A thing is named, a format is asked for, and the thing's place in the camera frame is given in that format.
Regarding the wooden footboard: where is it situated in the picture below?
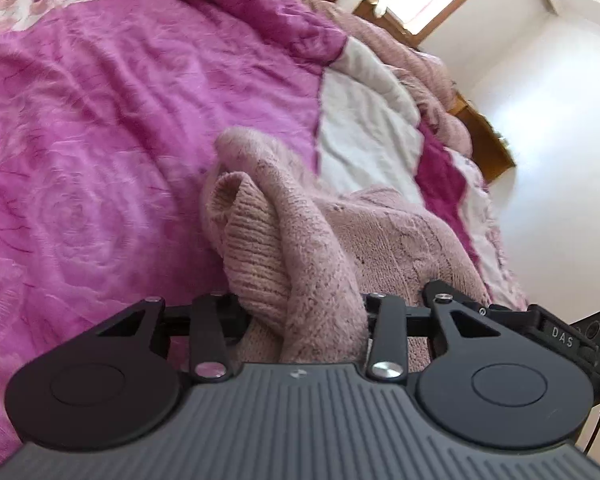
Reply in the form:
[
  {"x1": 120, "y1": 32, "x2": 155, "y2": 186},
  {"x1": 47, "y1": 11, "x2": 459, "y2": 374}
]
[{"x1": 450, "y1": 92, "x2": 516, "y2": 184}]

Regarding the pink knit cardigan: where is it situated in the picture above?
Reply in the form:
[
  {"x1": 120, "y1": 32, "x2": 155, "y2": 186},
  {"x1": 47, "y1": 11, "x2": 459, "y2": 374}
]
[{"x1": 201, "y1": 128, "x2": 488, "y2": 363}]

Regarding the pink crumpled blanket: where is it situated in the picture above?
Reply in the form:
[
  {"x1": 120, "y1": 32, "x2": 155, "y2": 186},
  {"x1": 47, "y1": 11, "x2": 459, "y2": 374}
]
[{"x1": 300, "y1": 0, "x2": 472, "y2": 157}]

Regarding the magenta patchwork bed quilt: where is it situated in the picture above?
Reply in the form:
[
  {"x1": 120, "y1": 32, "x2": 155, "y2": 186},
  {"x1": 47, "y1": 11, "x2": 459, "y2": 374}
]
[{"x1": 0, "y1": 0, "x2": 527, "y2": 465}]

